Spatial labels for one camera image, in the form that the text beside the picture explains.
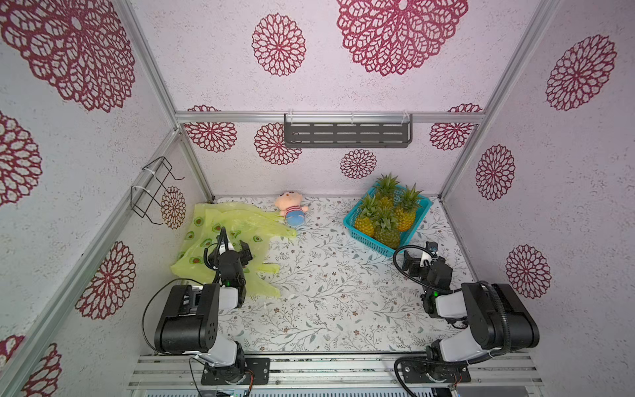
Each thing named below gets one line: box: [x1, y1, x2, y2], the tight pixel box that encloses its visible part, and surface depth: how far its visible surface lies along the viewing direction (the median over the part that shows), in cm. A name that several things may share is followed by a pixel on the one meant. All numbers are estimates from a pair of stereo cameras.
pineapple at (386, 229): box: [373, 205, 401, 249], surface depth 92 cm
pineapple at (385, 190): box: [372, 172, 402, 210], surface depth 103 cm
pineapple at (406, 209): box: [393, 182, 424, 232], surface depth 102 cm
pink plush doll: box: [274, 191, 310, 229], surface depth 111 cm
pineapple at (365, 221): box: [354, 195, 380, 237], surface depth 97 cm
